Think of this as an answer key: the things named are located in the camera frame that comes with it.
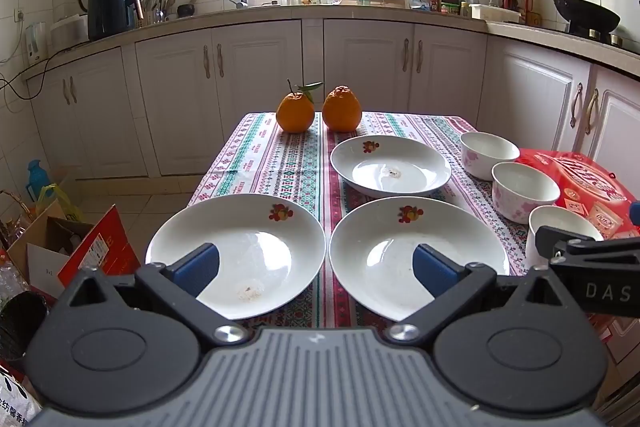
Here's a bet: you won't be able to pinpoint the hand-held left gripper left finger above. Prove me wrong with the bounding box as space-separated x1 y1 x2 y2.
60 242 251 349

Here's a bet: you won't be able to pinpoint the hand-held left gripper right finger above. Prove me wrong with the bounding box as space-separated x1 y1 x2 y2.
384 242 570 351

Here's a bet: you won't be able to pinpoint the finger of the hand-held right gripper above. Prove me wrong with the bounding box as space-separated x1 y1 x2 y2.
535 225 640 266

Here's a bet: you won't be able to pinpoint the white pink-flowered bowl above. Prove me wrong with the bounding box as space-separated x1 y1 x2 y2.
459 131 521 181
491 161 562 225
525 205 606 272

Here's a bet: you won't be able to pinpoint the white fruit-print plate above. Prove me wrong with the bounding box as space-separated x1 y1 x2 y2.
145 193 327 321
329 196 511 323
330 135 452 198

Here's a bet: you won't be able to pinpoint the red gift box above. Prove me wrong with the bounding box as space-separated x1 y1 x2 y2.
515 148 640 242

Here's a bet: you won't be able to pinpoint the patterned red green tablecloth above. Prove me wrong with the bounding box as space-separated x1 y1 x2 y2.
187 111 626 343

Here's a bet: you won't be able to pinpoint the yellow plastic bag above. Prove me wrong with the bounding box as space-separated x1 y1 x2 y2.
35 184 83 223

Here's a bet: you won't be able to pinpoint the blue plastic jug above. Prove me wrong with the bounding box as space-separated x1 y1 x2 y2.
27 159 53 202

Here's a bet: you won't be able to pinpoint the orange with leafy stem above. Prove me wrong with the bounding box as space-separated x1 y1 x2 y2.
276 79 325 134

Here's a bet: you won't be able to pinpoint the black trash bin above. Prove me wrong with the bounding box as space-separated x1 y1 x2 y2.
0 291 49 375

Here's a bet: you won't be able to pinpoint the gas stove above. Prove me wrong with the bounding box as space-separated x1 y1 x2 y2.
540 24 640 52

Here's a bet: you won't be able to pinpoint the printed white bag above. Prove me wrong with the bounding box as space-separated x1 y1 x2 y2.
0 359 45 427

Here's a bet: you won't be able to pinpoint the white kitchen cabinets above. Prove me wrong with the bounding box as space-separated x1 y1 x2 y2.
22 12 640 182

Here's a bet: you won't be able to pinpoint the black wok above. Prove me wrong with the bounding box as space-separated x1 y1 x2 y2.
523 0 622 35

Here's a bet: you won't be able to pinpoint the yellow oil bottle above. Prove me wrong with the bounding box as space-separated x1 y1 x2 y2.
522 0 544 26

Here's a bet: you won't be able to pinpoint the white plastic tray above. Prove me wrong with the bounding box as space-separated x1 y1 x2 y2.
470 3 522 24

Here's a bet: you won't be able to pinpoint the utensil holder with utensils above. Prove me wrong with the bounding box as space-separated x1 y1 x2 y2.
135 0 178 28

